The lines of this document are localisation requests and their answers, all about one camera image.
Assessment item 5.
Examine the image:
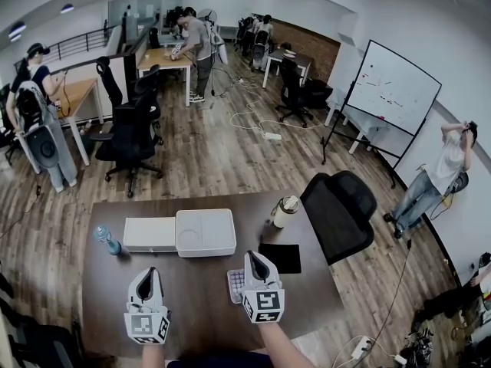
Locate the white plastic tray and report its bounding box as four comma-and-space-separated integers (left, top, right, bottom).
175, 208, 237, 258

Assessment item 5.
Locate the white rolling whiteboard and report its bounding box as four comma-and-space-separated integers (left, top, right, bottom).
319, 39, 443, 189

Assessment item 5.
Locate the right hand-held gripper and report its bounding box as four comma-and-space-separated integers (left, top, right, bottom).
241, 249, 286, 324

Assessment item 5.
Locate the dark desk with white legs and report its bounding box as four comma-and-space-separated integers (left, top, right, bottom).
262, 48, 315, 89

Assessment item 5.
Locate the black metal railing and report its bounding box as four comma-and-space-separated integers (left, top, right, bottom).
14, 24, 117, 73

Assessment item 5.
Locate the white low table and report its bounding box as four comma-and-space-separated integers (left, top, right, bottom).
324, 86, 387, 156

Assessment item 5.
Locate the person's right forearm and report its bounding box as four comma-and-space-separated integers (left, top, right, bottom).
255, 319, 305, 368

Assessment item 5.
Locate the person's left forearm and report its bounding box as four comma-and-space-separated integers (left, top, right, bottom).
141, 341, 169, 368

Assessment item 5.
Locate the black mouse pad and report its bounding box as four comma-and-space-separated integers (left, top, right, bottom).
258, 242, 302, 275

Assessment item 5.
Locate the white floor cable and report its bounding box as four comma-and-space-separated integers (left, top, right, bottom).
229, 75, 327, 133

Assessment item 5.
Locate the black mesh office chair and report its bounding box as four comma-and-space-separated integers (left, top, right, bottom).
299, 170, 378, 267

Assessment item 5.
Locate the person's dark clothing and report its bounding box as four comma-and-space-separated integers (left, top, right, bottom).
166, 349, 278, 368

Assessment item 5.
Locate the white standing fan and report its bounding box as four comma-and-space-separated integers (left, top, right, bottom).
196, 8, 220, 26

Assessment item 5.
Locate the dark brown table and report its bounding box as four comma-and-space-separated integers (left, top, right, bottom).
81, 189, 346, 360

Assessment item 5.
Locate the cream tumbler with lid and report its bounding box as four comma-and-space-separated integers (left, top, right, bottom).
271, 195, 301, 229

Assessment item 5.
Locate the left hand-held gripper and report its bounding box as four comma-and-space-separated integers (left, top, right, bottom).
123, 267, 172, 346

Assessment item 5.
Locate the blue water bottle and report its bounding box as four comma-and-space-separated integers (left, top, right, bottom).
92, 225, 124, 257

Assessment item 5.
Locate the flat white box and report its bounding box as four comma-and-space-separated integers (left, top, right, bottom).
122, 215, 179, 254

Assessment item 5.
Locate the wooden desk with white legs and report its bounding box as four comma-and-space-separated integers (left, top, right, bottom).
137, 47, 193, 107
56, 77, 105, 167

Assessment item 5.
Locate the light grey calculator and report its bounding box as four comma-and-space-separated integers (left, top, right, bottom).
226, 268, 247, 304

